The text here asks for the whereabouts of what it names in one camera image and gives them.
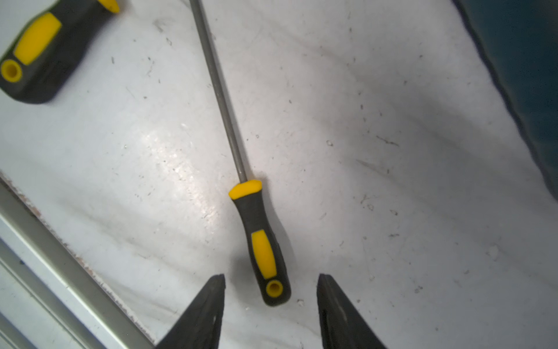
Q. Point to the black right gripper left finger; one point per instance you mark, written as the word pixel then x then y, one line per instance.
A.
pixel 199 327

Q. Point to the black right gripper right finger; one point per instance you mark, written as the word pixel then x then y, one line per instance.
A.
pixel 342 327

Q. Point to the file tool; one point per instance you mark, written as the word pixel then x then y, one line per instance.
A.
pixel 50 47
pixel 263 247

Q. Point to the teal plastic storage box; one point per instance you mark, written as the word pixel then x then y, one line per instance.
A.
pixel 517 41

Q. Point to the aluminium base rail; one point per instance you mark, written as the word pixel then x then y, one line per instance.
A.
pixel 48 298

